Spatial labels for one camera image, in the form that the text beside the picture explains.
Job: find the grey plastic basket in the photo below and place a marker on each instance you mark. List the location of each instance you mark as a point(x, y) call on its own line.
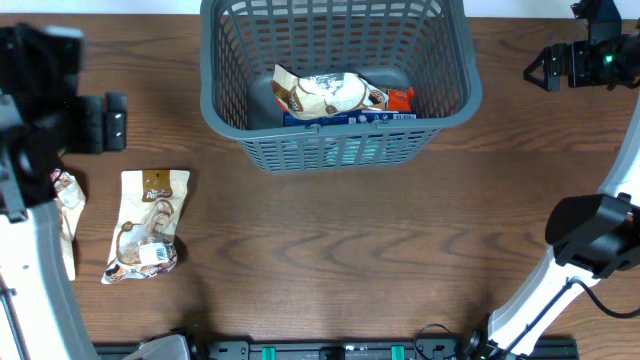
point(402, 44)

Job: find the orange spaghetti packet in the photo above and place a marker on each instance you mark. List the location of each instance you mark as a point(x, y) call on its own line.
point(400, 97)

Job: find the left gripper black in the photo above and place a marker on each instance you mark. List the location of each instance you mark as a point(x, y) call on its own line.
point(83, 115)

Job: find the blue carton box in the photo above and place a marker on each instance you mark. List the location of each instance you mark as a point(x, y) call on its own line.
point(349, 118)

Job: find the cream snack pouch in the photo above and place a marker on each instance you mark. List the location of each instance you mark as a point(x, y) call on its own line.
point(338, 86)

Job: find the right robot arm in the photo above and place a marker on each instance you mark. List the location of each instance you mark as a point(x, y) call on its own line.
point(588, 237)

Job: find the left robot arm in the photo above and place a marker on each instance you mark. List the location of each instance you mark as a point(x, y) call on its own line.
point(39, 311)

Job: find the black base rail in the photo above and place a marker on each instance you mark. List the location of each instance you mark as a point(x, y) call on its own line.
point(431, 348)

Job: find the light teal wipes packet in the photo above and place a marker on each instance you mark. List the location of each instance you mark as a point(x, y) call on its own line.
point(356, 150)

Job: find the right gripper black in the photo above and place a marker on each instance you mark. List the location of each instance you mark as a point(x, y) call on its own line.
point(579, 72)

